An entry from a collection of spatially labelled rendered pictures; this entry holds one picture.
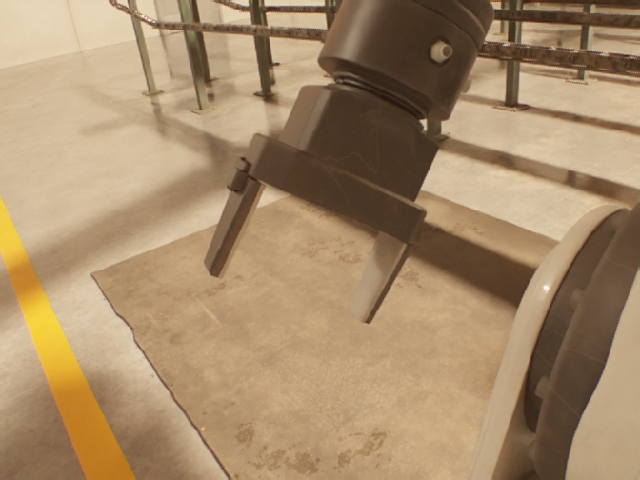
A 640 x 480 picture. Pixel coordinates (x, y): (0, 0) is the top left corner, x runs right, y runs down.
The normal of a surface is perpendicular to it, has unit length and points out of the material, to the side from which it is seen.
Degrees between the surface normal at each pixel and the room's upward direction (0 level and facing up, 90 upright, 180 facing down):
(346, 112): 81
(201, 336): 0
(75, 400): 0
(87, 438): 0
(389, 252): 54
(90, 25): 96
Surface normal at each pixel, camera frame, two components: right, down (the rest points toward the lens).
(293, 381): -0.10, -0.87
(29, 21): 0.54, 0.40
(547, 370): -0.72, 0.12
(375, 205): 0.39, 0.27
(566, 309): -0.62, -0.24
